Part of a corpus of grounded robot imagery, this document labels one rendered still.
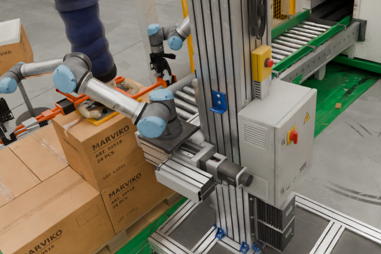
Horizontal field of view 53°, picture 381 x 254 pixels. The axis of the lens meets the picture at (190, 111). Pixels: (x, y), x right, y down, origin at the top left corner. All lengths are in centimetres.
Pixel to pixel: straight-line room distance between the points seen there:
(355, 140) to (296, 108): 189
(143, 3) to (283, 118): 231
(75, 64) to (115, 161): 84
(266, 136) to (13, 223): 158
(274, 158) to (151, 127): 54
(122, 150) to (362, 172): 185
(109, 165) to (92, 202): 25
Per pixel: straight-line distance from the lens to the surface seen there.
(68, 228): 245
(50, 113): 225
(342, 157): 333
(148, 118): 164
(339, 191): 305
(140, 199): 268
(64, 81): 171
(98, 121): 227
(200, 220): 256
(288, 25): 415
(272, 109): 166
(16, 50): 386
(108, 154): 232
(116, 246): 278
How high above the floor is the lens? 216
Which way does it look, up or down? 34 degrees down
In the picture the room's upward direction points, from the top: 9 degrees counter-clockwise
